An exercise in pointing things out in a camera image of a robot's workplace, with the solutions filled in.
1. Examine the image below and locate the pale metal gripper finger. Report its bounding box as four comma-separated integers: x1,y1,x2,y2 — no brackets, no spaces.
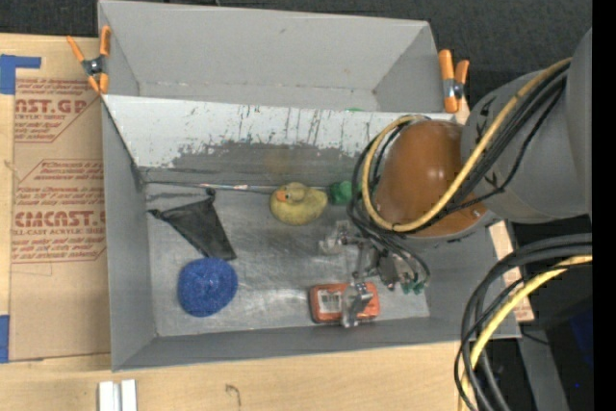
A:
318,227,355,256
341,281,374,328

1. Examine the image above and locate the green toy lump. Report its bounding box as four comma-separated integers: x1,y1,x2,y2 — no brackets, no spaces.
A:
328,180,357,207

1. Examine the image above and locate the blue round scrubber sponge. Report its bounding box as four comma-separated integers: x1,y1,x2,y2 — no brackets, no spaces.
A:
176,257,240,318

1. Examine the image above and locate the black cloth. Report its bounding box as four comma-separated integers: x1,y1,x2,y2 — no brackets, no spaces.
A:
146,190,238,262

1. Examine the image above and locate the grey metal bin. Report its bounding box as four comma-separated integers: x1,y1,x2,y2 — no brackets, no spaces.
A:
97,0,524,372

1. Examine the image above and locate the brown cardboard board red print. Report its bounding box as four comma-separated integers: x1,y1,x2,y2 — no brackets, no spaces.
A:
0,32,113,363

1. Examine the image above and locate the yellow rubber duck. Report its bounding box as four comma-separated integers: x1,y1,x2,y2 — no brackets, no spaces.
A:
269,181,329,226

